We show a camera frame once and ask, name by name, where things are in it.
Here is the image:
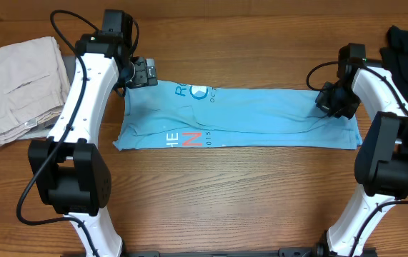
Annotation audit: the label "light blue t-shirt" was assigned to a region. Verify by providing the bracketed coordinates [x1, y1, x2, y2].
[114, 81, 362, 150]

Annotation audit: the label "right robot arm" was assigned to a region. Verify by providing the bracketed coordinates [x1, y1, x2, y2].
[309, 43, 408, 256]

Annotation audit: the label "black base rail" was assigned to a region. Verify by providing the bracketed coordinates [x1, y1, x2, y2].
[121, 248, 325, 257]

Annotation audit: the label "folded beige trousers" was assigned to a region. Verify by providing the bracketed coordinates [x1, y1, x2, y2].
[0, 36, 70, 146]

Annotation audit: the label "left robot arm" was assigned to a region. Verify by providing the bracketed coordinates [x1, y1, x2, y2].
[16, 9, 158, 256]

